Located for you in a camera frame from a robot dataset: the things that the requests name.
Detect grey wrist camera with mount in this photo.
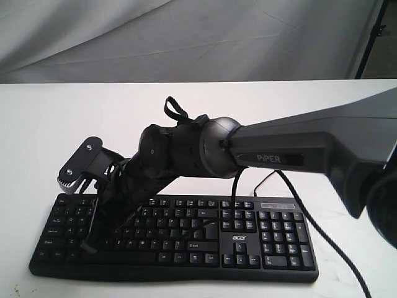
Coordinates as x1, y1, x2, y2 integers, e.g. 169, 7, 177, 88
57, 137, 125, 194

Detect black USB cable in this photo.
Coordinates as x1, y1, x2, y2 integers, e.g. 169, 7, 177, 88
252, 169, 280, 197

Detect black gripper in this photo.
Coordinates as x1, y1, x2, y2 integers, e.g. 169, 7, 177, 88
80, 156, 178, 254

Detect grey backdrop cloth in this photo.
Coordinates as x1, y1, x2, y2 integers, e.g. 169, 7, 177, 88
1, 1, 381, 83

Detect black tripod stand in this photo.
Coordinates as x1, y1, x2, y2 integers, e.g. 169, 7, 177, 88
354, 1, 396, 79

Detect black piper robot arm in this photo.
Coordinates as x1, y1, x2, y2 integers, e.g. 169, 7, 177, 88
81, 89, 396, 246

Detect black acer keyboard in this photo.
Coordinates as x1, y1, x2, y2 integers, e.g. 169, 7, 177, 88
29, 194, 319, 283

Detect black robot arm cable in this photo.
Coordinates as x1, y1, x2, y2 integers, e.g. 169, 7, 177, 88
163, 96, 373, 298

